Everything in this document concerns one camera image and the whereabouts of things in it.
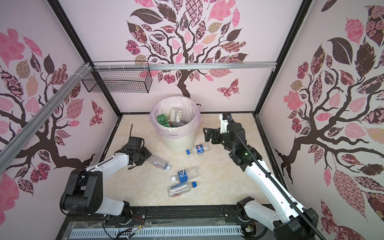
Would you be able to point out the aluminium rail left wall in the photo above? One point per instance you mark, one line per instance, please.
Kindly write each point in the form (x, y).
(12, 149)

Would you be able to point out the pepsi label clear bottle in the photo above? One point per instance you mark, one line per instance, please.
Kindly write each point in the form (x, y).
(198, 149)

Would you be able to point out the blue cap clear bottle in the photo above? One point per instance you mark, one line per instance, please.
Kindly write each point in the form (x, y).
(181, 189)

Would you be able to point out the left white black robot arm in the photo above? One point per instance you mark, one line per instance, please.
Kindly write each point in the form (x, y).
(84, 192)

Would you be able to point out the blue label bottle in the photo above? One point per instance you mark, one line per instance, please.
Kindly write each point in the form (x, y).
(186, 175)

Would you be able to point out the aluminium rail wall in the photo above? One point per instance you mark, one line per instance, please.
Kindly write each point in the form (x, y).
(12, 149)
(196, 66)

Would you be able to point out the white slotted cable duct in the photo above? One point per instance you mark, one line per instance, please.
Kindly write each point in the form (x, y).
(154, 232)

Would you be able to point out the green sprite bottle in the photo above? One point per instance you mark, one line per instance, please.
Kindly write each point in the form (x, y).
(163, 120)

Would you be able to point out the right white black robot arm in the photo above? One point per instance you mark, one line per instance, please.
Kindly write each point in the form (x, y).
(288, 219)

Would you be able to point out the clear crushed bottle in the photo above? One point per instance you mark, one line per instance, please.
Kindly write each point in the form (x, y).
(159, 163)

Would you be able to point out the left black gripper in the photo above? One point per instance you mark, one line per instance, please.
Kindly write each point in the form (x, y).
(147, 154)

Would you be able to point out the pink plastic bin liner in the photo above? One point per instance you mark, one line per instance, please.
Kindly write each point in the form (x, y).
(190, 116)

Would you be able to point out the aluminium rail back wall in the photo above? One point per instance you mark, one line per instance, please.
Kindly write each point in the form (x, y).
(196, 66)

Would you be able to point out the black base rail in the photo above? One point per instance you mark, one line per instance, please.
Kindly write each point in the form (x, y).
(174, 216)

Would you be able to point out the white ribbed trash bin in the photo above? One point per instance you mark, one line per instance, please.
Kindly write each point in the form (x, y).
(180, 145)

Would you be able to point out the green cap clear bottle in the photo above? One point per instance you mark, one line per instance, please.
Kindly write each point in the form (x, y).
(175, 115)

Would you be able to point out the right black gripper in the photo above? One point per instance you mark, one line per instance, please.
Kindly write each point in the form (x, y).
(216, 134)

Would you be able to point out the black wire mesh basket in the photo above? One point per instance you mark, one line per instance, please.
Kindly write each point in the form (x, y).
(119, 77)

